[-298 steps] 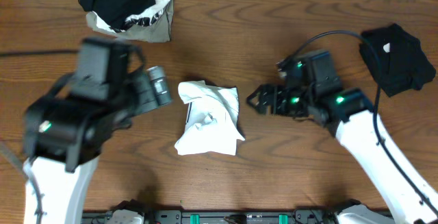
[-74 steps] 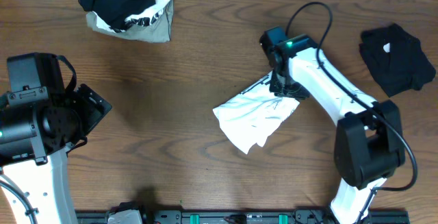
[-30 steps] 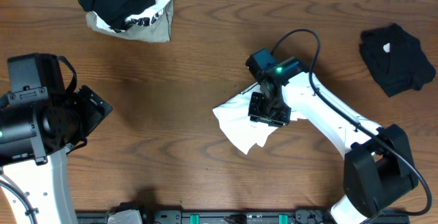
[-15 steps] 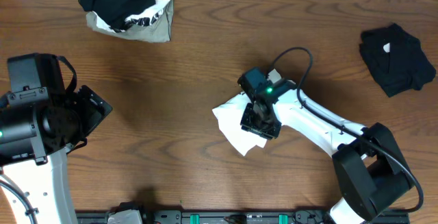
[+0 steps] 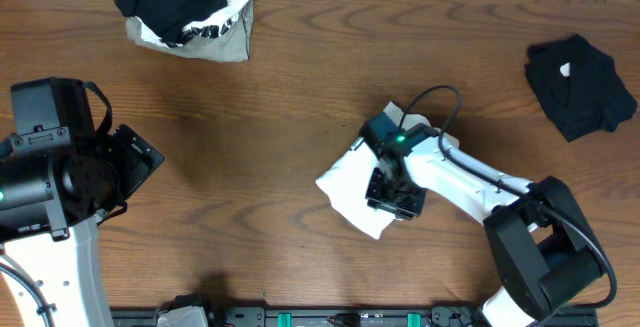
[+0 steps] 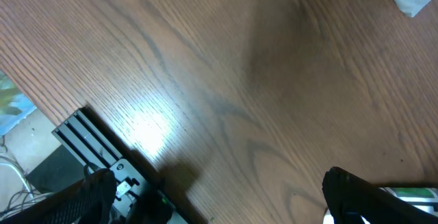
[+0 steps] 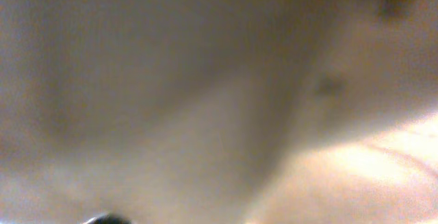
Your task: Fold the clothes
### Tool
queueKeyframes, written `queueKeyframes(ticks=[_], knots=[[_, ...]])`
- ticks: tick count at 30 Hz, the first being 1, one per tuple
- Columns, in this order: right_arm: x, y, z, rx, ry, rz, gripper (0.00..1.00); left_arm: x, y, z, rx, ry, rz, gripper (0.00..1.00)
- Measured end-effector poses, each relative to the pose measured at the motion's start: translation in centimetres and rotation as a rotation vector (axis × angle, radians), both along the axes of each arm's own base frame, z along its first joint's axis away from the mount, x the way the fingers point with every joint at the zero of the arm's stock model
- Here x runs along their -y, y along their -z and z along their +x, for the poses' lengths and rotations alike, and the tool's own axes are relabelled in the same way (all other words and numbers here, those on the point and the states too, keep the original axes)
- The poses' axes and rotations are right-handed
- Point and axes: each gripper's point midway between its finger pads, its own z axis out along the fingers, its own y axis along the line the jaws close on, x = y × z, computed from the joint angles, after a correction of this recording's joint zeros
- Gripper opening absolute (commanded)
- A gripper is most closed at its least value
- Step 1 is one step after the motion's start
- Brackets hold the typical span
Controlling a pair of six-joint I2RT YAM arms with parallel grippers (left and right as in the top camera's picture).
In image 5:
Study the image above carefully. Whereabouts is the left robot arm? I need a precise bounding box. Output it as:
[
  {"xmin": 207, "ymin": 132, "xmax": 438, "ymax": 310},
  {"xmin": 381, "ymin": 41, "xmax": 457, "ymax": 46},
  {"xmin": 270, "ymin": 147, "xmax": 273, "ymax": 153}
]
[{"xmin": 1, "ymin": 123, "xmax": 209, "ymax": 326}]

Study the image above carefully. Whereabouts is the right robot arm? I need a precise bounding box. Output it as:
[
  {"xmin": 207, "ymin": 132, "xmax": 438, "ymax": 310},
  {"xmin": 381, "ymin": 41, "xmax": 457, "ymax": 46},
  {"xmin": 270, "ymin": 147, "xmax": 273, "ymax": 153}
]
[{"xmin": 360, "ymin": 116, "xmax": 612, "ymax": 326}]

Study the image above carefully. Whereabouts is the white black-print garment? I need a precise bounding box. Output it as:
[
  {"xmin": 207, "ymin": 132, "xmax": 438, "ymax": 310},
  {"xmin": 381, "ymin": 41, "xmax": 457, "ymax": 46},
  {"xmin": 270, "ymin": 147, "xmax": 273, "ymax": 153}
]
[{"xmin": 133, "ymin": 0, "xmax": 249, "ymax": 48}]

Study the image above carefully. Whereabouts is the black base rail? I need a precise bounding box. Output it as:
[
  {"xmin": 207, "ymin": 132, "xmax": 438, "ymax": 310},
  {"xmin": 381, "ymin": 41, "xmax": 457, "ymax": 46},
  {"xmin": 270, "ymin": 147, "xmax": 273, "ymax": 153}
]
[{"xmin": 111, "ymin": 306, "xmax": 600, "ymax": 327}]

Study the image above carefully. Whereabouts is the black garment right side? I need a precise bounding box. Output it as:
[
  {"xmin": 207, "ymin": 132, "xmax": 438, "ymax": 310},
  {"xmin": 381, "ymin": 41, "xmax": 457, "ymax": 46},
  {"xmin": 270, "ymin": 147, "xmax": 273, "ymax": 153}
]
[{"xmin": 525, "ymin": 34, "xmax": 638, "ymax": 142}]

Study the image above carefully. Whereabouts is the white printed t-shirt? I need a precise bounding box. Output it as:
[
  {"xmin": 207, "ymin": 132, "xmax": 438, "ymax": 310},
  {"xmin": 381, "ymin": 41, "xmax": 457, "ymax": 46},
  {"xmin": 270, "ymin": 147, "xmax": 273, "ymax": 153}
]
[{"xmin": 315, "ymin": 100, "xmax": 460, "ymax": 241}]

